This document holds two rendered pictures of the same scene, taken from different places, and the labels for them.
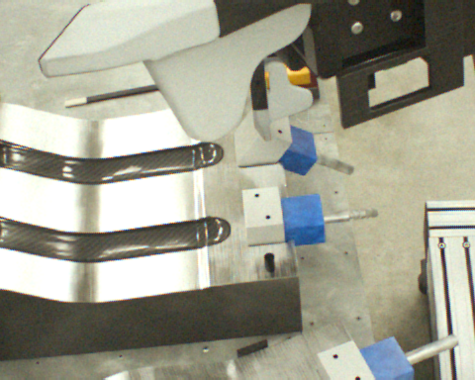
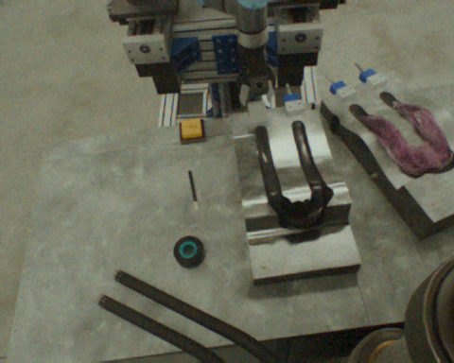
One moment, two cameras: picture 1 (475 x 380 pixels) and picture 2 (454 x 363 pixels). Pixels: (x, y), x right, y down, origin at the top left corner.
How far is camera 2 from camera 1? 1.17 m
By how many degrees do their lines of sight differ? 52
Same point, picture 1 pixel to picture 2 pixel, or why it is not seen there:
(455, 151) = not seen: hidden behind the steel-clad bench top
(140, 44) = not seen: outside the picture
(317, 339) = (330, 104)
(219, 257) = (309, 122)
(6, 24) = (129, 251)
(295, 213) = (292, 100)
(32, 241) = (311, 174)
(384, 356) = (338, 86)
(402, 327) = not seen: hidden behind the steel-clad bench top
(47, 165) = (269, 178)
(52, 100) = (193, 216)
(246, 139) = (260, 113)
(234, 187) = (277, 121)
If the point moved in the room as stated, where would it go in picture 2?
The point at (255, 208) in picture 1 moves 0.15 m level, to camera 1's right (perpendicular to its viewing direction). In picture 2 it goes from (295, 107) to (285, 71)
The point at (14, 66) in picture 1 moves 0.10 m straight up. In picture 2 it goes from (165, 239) to (156, 224)
